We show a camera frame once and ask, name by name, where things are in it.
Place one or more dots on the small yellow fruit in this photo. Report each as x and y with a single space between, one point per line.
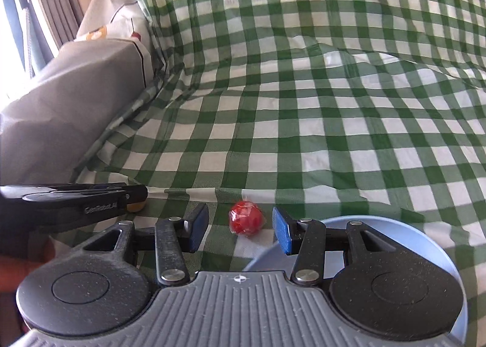
133 207

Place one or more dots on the green checked cloth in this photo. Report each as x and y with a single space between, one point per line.
303 85

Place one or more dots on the light blue plate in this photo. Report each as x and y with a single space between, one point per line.
417 233

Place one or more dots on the white printed cloth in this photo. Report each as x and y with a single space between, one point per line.
114 9

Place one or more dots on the dark red cloth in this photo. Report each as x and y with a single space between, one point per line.
19 263

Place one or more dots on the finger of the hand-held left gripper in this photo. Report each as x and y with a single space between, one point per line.
133 195

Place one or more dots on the small red fruit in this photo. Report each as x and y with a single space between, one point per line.
246 220

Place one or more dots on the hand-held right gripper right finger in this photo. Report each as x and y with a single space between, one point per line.
283 231

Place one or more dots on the grey cloth cover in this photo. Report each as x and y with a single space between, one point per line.
57 104

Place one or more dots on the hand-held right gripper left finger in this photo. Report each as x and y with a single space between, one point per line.
198 231

